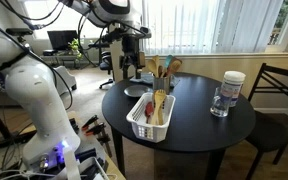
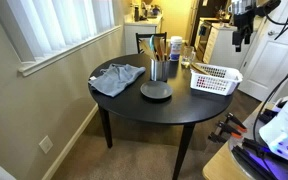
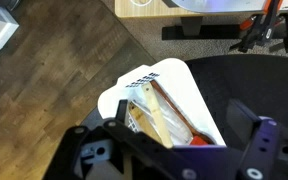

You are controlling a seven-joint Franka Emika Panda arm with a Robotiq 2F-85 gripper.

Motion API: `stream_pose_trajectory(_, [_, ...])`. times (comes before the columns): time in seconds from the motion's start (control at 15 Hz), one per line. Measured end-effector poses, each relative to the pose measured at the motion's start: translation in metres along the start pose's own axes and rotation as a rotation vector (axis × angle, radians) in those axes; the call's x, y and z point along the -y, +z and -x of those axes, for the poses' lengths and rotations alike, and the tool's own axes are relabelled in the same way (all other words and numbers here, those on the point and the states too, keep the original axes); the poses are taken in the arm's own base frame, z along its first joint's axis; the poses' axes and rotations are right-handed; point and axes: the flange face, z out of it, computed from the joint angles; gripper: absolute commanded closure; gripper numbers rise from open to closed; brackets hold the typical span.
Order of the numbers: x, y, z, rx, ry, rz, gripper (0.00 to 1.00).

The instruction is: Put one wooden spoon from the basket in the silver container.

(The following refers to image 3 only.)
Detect black desk foot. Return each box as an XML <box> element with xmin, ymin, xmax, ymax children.
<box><xmin>161</xmin><ymin>15</ymin><xmax>243</xmax><ymax>42</ymax></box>

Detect round black table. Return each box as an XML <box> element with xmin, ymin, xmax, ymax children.
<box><xmin>82</xmin><ymin>54</ymin><xmax>288</xmax><ymax>180</ymax></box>

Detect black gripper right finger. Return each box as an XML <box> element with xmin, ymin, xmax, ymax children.
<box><xmin>226</xmin><ymin>98</ymin><xmax>288</xmax><ymax>180</ymax></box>

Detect red spatula wooden handle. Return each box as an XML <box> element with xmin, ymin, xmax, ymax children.
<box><xmin>149</xmin><ymin>79</ymin><xmax>215</xmax><ymax>146</ymax></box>

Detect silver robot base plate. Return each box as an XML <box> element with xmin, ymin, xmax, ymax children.
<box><xmin>168</xmin><ymin>0</ymin><xmax>270</xmax><ymax>14</ymax></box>

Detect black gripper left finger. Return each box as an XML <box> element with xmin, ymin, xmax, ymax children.
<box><xmin>43</xmin><ymin>99</ymin><xmax>198</xmax><ymax>180</ymax></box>

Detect darker wooden spoon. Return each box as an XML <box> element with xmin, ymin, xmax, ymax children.
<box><xmin>127</xmin><ymin>101</ymin><xmax>163</xmax><ymax>144</ymax></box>

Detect white plastic basket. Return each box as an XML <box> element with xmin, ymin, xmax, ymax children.
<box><xmin>97</xmin><ymin>58</ymin><xmax>228</xmax><ymax>148</ymax></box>

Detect light wooden desk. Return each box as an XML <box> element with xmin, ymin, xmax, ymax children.
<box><xmin>114</xmin><ymin>0</ymin><xmax>288</xmax><ymax>18</ymax></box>

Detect light wooden spoon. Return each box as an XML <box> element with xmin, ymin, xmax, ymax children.
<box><xmin>141</xmin><ymin>82</ymin><xmax>174</xmax><ymax>149</ymax></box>

